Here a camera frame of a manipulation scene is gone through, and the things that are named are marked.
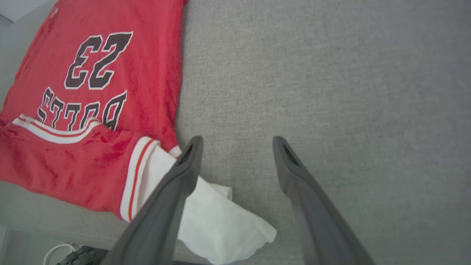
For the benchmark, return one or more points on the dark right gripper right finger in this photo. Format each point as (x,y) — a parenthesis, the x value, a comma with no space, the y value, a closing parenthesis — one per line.
(316,217)

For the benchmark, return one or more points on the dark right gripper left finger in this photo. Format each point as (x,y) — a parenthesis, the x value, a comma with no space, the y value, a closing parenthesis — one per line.
(162,213)

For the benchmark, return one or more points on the red basketball jersey white sleeves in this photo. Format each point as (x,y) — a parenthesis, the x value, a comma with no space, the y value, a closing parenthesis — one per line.
(110,73)

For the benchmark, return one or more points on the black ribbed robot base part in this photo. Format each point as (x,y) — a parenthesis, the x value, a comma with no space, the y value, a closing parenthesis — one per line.
(84,257)

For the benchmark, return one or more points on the grey fabric sofa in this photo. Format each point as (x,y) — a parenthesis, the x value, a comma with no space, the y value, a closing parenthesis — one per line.
(331,92)

